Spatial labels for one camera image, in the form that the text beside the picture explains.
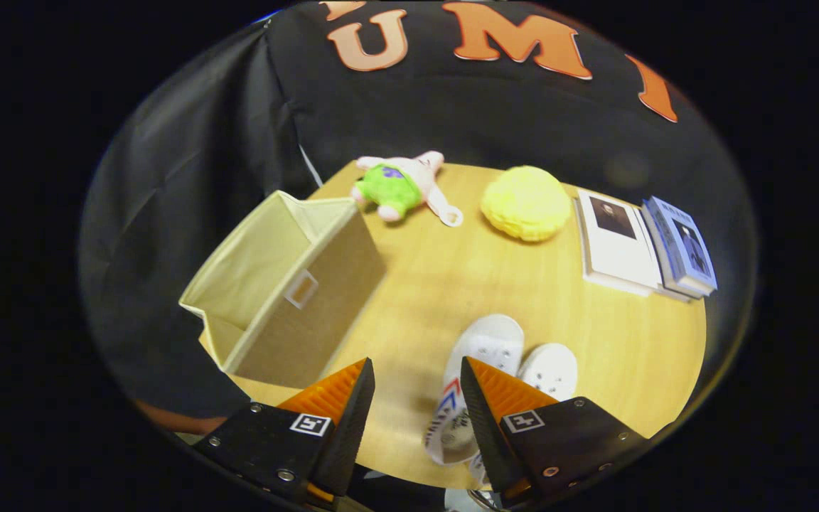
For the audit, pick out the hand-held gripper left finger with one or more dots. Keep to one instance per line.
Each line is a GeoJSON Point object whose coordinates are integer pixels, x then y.
{"type": "Point", "coordinates": [352, 419]}

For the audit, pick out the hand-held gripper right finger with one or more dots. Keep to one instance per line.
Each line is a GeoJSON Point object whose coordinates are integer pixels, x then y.
{"type": "Point", "coordinates": [480, 427]}

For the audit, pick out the white canvas shoe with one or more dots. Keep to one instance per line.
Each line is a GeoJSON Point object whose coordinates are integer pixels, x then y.
{"type": "Point", "coordinates": [550, 370]}
{"type": "Point", "coordinates": [484, 345]}

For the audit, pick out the beige fabric storage box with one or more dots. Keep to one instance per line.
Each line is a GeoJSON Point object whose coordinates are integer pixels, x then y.
{"type": "Point", "coordinates": [310, 313]}

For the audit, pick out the white book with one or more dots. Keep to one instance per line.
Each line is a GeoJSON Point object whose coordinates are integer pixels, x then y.
{"type": "Point", "coordinates": [619, 249]}

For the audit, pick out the yellow plush toy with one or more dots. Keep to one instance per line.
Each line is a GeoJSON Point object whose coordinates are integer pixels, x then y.
{"type": "Point", "coordinates": [527, 203]}

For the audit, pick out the pale flat book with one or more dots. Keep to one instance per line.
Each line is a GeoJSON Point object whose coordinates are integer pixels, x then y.
{"type": "Point", "coordinates": [674, 293]}

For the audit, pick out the pink plush toy green shorts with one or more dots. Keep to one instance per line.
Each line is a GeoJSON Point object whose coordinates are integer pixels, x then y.
{"type": "Point", "coordinates": [395, 186]}

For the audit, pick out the blue book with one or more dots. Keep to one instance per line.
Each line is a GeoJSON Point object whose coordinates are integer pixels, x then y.
{"type": "Point", "coordinates": [687, 245]}

